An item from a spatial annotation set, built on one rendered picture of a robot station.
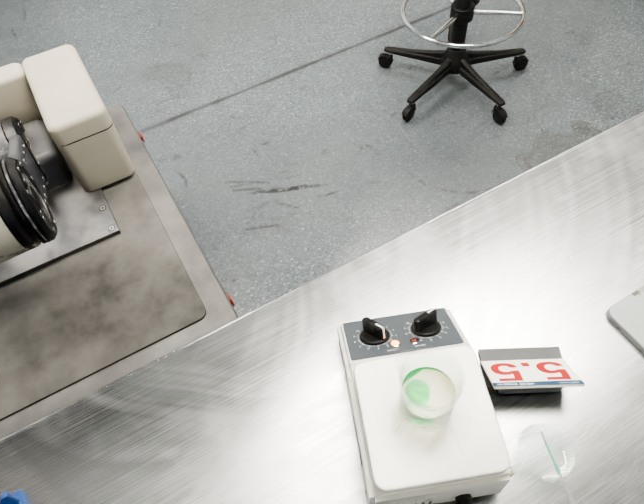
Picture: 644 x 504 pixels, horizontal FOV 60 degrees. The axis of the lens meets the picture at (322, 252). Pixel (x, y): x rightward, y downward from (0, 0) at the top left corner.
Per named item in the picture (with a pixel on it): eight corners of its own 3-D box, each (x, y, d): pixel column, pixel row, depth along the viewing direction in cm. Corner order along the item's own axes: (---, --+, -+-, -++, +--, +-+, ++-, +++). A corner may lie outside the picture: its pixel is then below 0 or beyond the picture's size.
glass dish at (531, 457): (553, 424, 58) (559, 417, 56) (579, 478, 55) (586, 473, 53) (503, 436, 58) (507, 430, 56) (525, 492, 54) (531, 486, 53)
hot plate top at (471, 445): (351, 366, 55) (351, 362, 54) (471, 347, 55) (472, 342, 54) (375, 495, 48) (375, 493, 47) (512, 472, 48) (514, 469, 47)
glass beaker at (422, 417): (464, 400, 52) (479, 363, 45) (436, 449, 49) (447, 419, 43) (407, 366, 54) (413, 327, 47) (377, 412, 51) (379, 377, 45)
